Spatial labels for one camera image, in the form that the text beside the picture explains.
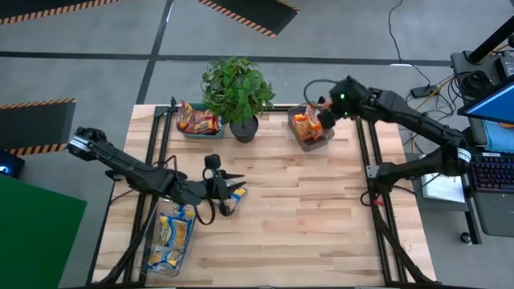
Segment black device with blue light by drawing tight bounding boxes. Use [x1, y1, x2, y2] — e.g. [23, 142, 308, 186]
[0, 149, 26, 180]

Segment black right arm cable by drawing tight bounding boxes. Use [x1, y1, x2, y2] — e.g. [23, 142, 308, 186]
[303, 78, 341, 108]

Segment black floor cable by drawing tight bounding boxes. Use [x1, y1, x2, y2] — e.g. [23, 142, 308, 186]
[387, 0, 433, 89]

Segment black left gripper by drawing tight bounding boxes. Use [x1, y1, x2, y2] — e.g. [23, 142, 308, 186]
[187, 153, 247, 218]

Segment black striped-edge floor mat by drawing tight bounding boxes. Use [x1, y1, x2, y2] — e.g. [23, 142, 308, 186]
[0, 98, 77, 157]
[195, 0, 300, 39]
[0, 0, 124, 26]

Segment teal plastic bin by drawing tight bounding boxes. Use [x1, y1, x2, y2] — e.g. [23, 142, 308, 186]
[175, 102, 226, 140]

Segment black box device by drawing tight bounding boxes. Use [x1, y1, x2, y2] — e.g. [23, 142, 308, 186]
[493, 54, 514, 79]

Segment clear plastic bin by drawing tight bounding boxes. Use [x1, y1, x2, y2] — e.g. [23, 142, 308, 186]
[136, 198, 199, 279]

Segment light blue cloth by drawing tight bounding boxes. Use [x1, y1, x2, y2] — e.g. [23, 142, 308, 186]
[483, 120, 514, 153]

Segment white paper note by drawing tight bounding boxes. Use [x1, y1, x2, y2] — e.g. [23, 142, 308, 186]
[420, 172, 467, 204]

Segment black backlit keyboard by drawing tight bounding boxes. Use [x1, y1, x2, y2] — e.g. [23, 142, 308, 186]
[470, 154, 514, 194]

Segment blue soy sauce noodle packet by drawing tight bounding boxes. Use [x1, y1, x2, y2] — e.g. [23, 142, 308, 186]
[146, 244, 186, 275]
[157, 212, 190, 253]
[218, 178, 248, 217]
[172, 203, 198, 222]

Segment coiled black cable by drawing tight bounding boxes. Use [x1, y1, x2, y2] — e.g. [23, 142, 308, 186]
[457, 70, 494, 97]

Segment blue-screen computer monitor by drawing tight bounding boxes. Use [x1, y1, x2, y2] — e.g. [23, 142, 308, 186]
[457, 74, 514, 125]

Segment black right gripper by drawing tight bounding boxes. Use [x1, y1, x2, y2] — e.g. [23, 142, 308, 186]
[316, 76, 365, 130]

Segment black camera pole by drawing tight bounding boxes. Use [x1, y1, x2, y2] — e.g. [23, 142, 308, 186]
[467, 15, 514, 65]

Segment grey translucent plastic bin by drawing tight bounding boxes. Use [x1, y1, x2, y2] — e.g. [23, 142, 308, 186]
[287, 102, 337, 153]

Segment black power brick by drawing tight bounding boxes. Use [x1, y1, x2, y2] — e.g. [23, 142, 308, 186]
[410, 84, 439, 100]

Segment green floor board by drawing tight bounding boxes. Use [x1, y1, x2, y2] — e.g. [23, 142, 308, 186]
[0, 173, 88, 289]

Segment potted green plant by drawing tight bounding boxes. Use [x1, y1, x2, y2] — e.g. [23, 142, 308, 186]
[200, 55, 277, 145]

